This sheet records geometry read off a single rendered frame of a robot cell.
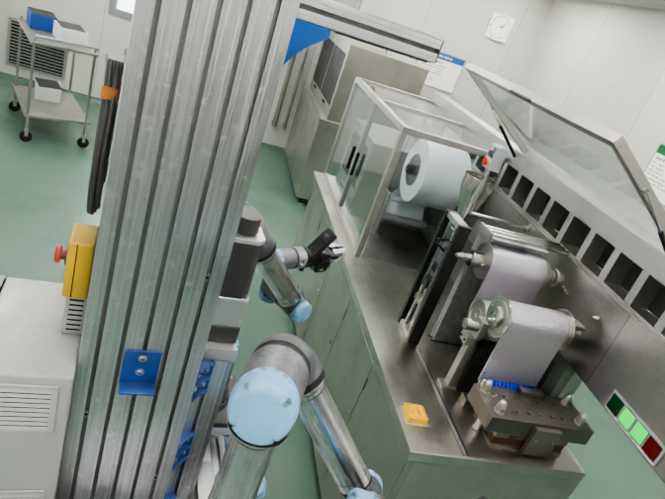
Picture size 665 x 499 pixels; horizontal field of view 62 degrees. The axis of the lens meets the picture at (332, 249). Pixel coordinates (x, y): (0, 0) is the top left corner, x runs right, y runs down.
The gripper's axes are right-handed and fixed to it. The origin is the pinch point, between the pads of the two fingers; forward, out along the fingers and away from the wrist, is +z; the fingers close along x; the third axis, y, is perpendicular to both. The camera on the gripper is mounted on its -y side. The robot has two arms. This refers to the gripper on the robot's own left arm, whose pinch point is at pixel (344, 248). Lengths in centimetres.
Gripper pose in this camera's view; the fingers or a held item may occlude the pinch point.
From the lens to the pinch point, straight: 205.8
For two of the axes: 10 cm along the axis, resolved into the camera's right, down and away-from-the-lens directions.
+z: 7.1, -0.7, 7.0
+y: -3.9, 7.8, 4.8
